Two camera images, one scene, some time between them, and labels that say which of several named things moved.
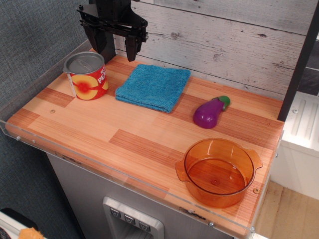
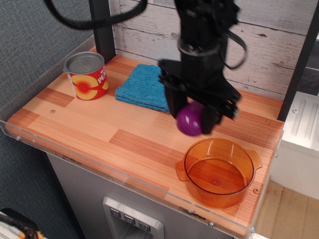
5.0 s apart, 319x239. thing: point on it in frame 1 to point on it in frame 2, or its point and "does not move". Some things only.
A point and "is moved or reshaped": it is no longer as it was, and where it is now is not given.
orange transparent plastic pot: x=218 y=172 does not move
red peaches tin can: x=87 y=75 does not move
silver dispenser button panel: x=126 y=222 does not move
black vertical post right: x=302 y=67 does not move
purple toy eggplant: x=206 y=115 is moved or reshaped
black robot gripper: x=117 y=15 to x=203 y=78
